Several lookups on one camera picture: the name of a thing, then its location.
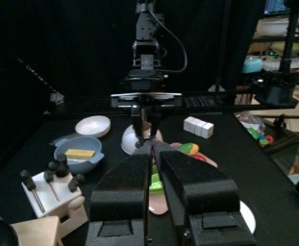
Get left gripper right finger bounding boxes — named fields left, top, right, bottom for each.
left=153, top=140, right=258, bottom=246

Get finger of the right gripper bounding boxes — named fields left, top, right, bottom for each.
left=130, top=106, right=147, bottom=148
left=150, top=106, right=163, bottom=142

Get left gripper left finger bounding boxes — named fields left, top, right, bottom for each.
left=85, top=140, right=154, bottom=246

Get green toy lettuce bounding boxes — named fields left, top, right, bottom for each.
left=149, top=164, right=168, bottom=197

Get pink tray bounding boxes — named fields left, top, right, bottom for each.
left=149, top=141, right=220, bottom=216

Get white segmented block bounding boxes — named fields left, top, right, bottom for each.
left=182, top=115, right=217, bottom=140

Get white bowl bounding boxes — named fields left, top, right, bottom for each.
left=74, top=114, right=114, bottom=139

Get yellow toy corn cob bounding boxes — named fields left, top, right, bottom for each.
left=177, top=141, right=202, bottom=157

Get blue bowl with yellow sponge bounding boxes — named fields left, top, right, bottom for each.
left=50, top=134, right=107, bottom=176

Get white plate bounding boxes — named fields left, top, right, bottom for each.
left=238, top=200, right=258, bottom=235

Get yellow toy butter block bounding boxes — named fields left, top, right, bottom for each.
left=65, top=148, right=97, bottom=160

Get white toy knife block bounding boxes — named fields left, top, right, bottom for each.
left=19, top=170, right=83, bottom=219

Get black toy storage bin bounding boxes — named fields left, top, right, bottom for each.
left=236, top=111, right=299, bottom=165

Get teal plastic object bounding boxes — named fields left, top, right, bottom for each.
left=242, top=56, right=265, bottom=74

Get black round container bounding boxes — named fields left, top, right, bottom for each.
left=250, top=71, right=299, bottom=107

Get white basin on shelf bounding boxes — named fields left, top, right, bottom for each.
left=256, top=16, right=293, bottom=37

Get black stand pole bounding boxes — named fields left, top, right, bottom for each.
left=280, top=0, right=299, bottom=75

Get white frame bracket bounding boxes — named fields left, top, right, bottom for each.
left=50, top=91, right=66, bottom=106

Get black horizontal frame rail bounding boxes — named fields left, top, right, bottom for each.
left=49, top=90, right=299, bottom=113

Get black-handled toy knife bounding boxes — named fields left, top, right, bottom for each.
left=19, top=169, right=49, bottom=214
left=43, top=169, right=62, bottom=202

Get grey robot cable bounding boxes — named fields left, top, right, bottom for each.
left=149, top=9, right=190, bottom=74

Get thin diagonal brace wire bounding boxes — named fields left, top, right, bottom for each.
left=14, top=55, right=58, bottom=94

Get black frame upright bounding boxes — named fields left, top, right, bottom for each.
left=209, top=0, right=236, bottom=94

